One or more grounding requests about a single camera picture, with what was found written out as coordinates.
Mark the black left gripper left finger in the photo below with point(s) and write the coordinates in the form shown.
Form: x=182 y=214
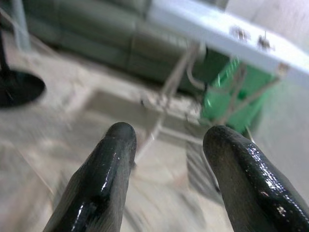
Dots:
x=103 y=174

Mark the green plastic basket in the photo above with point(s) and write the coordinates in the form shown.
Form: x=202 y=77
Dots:
x=224 y=101

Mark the black round stand base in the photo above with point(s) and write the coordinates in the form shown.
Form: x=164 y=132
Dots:
x=17 y=90

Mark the grey metal pole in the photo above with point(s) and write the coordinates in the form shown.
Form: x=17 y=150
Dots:
x=20 y=24

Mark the grey metal table leg frame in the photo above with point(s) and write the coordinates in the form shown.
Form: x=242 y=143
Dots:
x=174 y=72

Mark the white folding table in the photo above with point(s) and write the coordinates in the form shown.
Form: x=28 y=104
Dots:
x=193 y=17

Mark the grey-green sofa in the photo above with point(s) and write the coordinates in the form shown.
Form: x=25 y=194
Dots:
x=96 y=31

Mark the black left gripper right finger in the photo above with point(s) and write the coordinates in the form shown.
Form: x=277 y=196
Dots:
x=251 y=183

